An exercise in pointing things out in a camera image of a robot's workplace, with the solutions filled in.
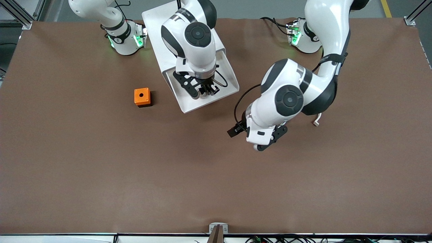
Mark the grey metal table bracket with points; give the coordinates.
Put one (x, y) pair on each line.
(212, 227)

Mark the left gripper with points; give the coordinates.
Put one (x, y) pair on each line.
(238, 128)

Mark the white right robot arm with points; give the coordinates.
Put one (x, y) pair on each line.
(195, 33)

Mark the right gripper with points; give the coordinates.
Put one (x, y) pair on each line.
(207, 87)

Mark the orange box with hole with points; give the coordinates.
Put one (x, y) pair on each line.
(141, 96)

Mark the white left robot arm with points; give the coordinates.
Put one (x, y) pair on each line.
(287, 98)

